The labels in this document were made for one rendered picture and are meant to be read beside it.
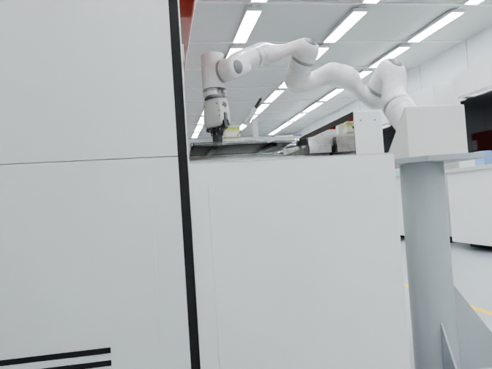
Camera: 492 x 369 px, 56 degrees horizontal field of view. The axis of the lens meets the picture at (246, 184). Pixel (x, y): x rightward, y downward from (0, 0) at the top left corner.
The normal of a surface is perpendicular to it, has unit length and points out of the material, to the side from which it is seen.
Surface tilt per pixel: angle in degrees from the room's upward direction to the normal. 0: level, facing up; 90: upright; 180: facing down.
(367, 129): 90
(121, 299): 90
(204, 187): 90
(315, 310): 90
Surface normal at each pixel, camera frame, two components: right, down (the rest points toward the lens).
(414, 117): 0.18, -0.04
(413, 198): -0.70, 0.02
